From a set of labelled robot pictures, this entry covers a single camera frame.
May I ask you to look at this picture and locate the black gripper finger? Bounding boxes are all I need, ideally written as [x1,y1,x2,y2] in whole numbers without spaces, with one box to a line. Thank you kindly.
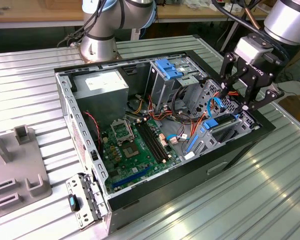
[219,52,246,99]
[239,79,285,112]

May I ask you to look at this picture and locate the orange power wire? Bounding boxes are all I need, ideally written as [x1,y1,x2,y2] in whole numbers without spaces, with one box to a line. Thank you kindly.
[189,89,240,138]

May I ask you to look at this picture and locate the blue data wire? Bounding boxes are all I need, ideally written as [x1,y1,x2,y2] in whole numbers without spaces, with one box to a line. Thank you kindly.
[205,96,228,118]

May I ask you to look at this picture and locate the hard disk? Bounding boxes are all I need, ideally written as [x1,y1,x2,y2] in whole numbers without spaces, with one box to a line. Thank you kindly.
[186,112,242,155]

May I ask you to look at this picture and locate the metal disk bay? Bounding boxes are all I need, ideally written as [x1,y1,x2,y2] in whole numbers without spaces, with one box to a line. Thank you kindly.
[182,109,253,161]

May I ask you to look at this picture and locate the white low board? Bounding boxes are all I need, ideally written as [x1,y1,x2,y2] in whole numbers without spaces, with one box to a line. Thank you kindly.
[274,80,300,98]

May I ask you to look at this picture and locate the brown cardboard box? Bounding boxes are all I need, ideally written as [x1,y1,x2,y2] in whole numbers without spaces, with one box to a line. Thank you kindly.
[277,93,300,126]

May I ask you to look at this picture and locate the copper coloured tube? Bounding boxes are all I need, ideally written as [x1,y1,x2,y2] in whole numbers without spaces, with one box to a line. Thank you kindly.
[244,6,263,32]

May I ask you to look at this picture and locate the blue drive bay latch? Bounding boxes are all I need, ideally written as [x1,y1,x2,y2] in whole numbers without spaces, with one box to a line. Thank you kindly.
[155,58,183,80]

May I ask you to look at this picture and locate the wooden desk white legs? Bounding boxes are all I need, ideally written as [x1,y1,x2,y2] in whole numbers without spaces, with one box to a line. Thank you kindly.
[156,0,268,53]

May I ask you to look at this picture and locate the metal optical drive cage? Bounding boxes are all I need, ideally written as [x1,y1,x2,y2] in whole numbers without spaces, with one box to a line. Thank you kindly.
[144,56,208,111]

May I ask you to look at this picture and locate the black RAM slot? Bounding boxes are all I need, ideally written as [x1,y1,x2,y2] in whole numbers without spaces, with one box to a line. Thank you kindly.
[136,119,166,164]
[142,118,171,162]

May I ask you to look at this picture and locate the black PC case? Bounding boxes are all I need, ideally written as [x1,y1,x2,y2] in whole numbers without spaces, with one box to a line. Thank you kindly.
[53,49,277,235]

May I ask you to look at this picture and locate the metal socket cover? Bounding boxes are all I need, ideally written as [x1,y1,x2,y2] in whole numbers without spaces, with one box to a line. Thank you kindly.
[110,118,136,146]

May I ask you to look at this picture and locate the green motherboard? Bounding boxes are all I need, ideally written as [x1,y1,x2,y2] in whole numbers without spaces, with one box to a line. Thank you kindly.
[99,117,183,195]

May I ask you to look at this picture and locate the CPU socket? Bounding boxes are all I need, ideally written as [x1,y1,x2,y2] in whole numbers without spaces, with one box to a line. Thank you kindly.
[121,141,142,161]

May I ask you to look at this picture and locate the grey power supply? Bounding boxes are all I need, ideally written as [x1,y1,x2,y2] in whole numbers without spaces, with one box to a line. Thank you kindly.
[71,69,130,131]

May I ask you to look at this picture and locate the blue expansion slot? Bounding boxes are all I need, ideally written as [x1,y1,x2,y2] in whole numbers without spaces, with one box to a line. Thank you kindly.
[111,166,151,189]

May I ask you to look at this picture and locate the grey parts rack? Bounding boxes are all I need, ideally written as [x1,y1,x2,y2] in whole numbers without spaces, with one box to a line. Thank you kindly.
[0,114,54,213]

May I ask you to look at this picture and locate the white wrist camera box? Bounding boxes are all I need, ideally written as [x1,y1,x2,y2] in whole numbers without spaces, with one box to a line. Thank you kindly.
[233,36,275,66]

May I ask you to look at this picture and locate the thick black wrist cable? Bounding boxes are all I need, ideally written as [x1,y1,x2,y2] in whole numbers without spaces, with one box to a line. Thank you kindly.
[211,0,291,67]

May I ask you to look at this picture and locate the black looped cable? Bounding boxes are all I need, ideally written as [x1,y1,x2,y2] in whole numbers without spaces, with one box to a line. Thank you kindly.
[171,86,206,125]

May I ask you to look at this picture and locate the red yellow wire bundle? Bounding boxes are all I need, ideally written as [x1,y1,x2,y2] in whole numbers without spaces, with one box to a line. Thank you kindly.
[126,93,175,122]

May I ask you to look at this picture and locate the thin light blue wire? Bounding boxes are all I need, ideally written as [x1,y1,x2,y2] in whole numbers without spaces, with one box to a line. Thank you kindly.
[164,133,191,142]

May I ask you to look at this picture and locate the red black fan wire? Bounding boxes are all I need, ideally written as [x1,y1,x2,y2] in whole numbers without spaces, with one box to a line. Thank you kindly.
[82,111,102,151]

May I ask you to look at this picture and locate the thin robot cable bundle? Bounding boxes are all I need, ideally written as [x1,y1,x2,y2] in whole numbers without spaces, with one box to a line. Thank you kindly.
[57,0,108,48]

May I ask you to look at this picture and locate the metal slot retention bracket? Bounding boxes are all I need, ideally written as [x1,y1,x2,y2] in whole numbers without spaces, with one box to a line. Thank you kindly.
[65,172,110,230]

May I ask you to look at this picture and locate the black blue bracket latch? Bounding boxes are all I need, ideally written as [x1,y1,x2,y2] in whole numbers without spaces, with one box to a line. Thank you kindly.
[67,193,81,212]

